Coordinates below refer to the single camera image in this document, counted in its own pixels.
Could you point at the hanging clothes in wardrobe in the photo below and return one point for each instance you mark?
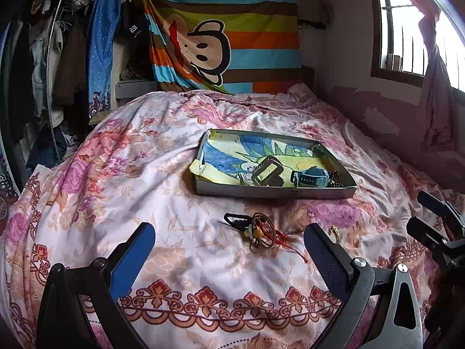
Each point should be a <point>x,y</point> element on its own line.
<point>49,78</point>

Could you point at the striped monkey blanket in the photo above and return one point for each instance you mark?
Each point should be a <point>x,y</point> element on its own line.
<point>231,46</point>

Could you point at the blue digital watch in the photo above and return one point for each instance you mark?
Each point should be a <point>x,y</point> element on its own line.
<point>314,177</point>

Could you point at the black cap hanging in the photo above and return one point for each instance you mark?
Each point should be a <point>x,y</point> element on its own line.
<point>133,25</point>

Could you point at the floral pink bed quilt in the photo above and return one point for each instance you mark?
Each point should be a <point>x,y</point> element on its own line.
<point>202,286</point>

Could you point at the keyring with red charm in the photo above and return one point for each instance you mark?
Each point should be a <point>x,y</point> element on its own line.
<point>261,233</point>

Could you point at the pink window curtain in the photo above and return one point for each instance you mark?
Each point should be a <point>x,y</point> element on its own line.
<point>437,97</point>

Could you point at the blue dotted wardrobe curtain right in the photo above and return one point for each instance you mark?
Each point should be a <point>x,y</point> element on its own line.
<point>105,17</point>

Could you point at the barred window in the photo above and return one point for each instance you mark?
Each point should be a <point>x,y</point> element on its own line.
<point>399,53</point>

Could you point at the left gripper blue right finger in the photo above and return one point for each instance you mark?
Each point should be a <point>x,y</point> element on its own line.
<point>395,322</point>

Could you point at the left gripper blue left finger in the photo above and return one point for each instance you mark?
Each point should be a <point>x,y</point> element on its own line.
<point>62,321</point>

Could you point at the grey tray with drawing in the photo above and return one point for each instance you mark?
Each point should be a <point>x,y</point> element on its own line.
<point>250,164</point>

